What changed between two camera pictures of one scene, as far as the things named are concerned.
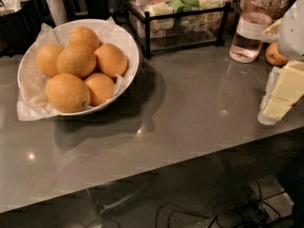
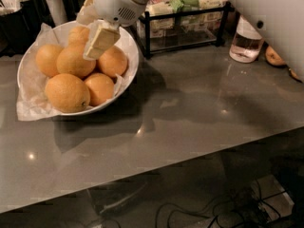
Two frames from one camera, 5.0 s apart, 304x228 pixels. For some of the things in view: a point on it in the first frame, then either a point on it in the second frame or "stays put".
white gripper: x=293 y=32 → x=111 y=4
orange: x=76 y=61 stays put
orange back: x=83 y=36 stays put
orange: x=101 y=88 stays put
